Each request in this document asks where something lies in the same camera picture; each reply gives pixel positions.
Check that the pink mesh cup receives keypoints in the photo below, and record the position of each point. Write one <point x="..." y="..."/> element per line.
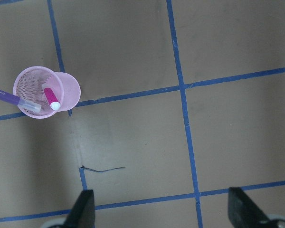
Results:
<point x="30" y="83"/>

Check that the purple marker pen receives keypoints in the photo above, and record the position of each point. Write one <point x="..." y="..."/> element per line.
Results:
<point x="19" y="102"/>

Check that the pink marker pen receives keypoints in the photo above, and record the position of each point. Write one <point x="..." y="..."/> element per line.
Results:
<point x="51" y="97"/>

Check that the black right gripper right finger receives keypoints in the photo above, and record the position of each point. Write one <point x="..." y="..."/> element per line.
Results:
<point x="243" y="212"/>

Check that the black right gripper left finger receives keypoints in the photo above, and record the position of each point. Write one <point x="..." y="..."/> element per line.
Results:
<point x="82" y="214"/>

